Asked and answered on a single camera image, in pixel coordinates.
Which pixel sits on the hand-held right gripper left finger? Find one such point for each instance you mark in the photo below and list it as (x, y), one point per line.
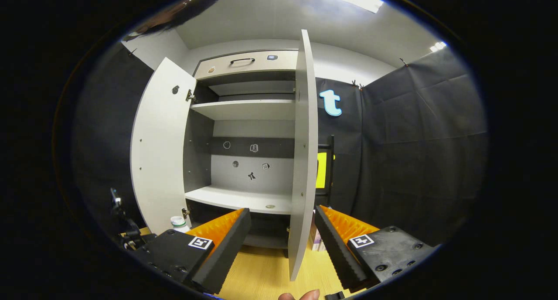
(220, 258)

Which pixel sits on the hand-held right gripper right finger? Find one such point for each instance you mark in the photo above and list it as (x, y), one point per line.
(338, 254)

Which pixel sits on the white bottle with green label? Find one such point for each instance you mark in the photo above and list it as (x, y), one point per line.
(179, 223)

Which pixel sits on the white cabinet door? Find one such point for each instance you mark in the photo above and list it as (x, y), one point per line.
(161, 151)
(304, 160)

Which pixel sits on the white cabinet shelf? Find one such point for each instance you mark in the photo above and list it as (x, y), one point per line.
(248, 109)
(239, 199)

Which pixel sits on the white cabinet drawer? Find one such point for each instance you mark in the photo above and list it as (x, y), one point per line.
(261, 64)

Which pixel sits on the printed paper box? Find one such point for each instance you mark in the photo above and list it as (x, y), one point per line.
(314, 236)

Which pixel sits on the black backdrop cloth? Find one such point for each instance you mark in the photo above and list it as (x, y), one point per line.
(414, 151)
(104, 130)

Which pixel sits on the small ceiling light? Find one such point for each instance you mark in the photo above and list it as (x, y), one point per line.
(438, 46)

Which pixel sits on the white cabinet with dark frame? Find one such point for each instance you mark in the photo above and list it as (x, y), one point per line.
(253, 127)

